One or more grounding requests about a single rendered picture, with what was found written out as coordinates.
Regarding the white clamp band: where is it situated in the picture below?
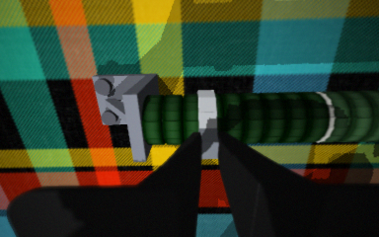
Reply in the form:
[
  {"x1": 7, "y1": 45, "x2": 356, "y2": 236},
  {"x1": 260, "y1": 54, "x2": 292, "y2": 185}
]
[{"x1": 197, "y1": 90, "x2": 219, "y2": 159}]

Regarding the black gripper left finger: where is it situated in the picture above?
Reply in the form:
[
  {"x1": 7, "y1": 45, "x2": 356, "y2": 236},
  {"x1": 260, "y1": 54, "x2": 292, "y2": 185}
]
[{"x1": 7, "y1": 132, "x2": 202, "y2": 237}]

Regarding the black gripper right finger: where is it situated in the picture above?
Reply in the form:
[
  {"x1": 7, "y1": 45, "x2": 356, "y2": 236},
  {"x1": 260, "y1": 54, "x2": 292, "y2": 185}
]
[{"x1": 217, "y1": 131, "x2": 379, "y2": 237}]

